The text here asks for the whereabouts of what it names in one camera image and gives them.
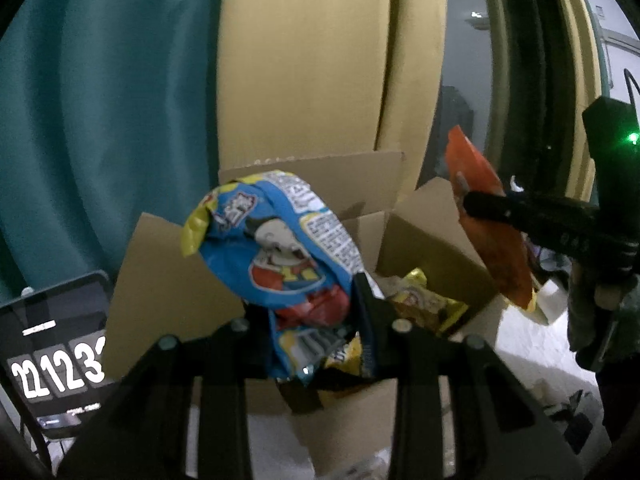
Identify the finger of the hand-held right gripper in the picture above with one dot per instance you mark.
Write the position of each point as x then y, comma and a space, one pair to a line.
500, 207

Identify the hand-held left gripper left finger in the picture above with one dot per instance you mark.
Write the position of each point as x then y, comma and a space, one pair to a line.
240, 355

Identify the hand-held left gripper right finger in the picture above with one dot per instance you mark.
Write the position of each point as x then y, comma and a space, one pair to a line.
372, 325

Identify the orange snack packet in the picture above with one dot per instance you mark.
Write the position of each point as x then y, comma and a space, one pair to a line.
500, 260

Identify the yellow chips bag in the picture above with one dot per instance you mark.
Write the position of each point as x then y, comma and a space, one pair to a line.
425, 300

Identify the brown cardboard box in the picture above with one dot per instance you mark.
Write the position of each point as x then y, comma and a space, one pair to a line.
165, 285

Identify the blue cartoon snack bag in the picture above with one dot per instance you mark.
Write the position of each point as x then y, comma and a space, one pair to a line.
270, 250

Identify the person's right hand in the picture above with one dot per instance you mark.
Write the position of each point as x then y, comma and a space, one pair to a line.
610, 297

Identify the yellow curtain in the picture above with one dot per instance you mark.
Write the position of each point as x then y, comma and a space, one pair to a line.
300, 60
582, 110

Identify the white plastic device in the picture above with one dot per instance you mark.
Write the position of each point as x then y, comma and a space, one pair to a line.
550, 302

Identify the dark framed glass window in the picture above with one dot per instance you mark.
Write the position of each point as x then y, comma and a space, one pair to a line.
465, 70

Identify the tablet with clock display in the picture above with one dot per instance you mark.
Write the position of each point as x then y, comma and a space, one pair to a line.
55, 375

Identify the black snack packet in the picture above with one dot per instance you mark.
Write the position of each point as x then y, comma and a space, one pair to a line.
575, 425

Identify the teal curtain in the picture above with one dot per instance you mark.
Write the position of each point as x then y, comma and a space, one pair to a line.
100, 110

